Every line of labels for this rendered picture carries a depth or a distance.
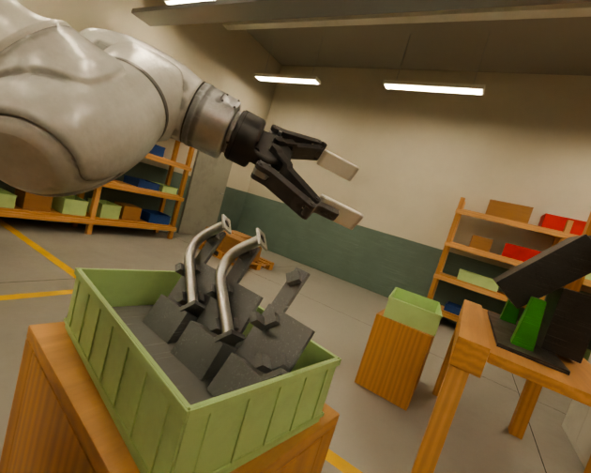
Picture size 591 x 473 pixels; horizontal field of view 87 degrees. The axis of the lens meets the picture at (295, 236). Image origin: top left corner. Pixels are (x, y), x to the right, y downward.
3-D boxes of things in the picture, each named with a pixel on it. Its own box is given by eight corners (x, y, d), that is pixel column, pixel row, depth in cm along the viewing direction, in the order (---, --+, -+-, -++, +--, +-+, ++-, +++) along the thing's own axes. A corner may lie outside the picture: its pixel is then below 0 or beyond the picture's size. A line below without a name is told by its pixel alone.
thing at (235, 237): (197, 248, 587) (204, 225, 583) (229, 250, 654) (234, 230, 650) (241, 270, 520) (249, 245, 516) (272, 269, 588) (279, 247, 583)
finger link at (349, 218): (321, 192, 43) (321, 195, 43) (363, 213, 45) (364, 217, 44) (310, 207, 45) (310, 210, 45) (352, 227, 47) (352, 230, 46)
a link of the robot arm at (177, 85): (195, 133, 52) (163, 167, 41) (98, 85, 48) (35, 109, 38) (216, 68, 46) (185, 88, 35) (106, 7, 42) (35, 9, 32)
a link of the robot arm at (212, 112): (213, 73, 45) (251, 95, 46) (197, 128, 51) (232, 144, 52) (190, 94, 38) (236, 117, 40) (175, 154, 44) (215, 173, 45)
